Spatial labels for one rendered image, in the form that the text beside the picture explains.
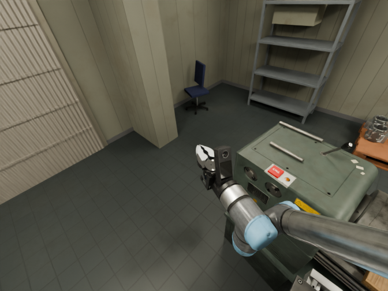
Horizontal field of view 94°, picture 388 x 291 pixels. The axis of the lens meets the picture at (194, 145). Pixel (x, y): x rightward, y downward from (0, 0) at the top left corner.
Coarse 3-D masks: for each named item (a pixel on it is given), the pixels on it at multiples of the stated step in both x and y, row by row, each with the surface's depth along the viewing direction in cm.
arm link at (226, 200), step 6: (234, 186) 49; (240, 186) 50; (222, 192) 50; (228, 192) 48; (234, 192) 48; (240, 192) 48; (246, 192) 49; (222, 198) 49; (228, 198) 48; (234, 198) 47; (228, 204) 47
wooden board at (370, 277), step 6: (366, 276) 89; (372, 276) 89; (378, 276) 89; (366, 282) 87; (372, 282) 88; (378, 282) 87; (384, 282) 87; (372, 288) 86; (378, 288) 84; (384, 288) 86
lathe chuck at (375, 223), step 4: (384, 204) 80; (384, 208) 79; (380, 212) 79; (384, 212) 78; (376, 216) 79; (380, 216) 78; (384, 216) 78; (376, 220) 78; (380, 220) 78; (384, 220) 77; (372, 224) 79; (376, 224) 78; (380, 224) 77; (384, 224) 77; (380, 228) 77; (384, 228) 76
